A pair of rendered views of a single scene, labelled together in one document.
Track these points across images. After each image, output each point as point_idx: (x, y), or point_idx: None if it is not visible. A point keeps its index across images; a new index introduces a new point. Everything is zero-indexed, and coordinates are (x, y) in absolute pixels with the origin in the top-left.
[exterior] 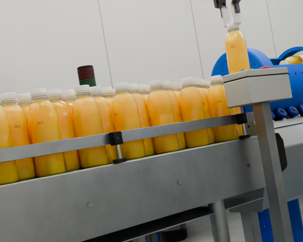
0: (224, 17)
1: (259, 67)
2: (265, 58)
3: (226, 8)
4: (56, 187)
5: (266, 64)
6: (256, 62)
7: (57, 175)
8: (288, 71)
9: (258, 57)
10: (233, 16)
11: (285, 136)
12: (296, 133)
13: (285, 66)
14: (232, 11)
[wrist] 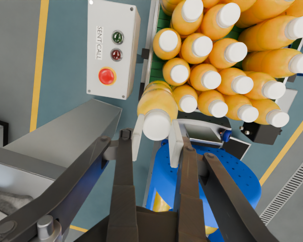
0: (173, 128)
1: (163, 166)
2: (161, 190)
3: (171, 156)
4: None
5: (157, 175)
6: (168, 172)
7: None
8: (148, 199)
9: (166, 179)
10: (141, 120)
11: (157, 142)
12: (154, 156)
13: (150, 204)
14: (140, 125)
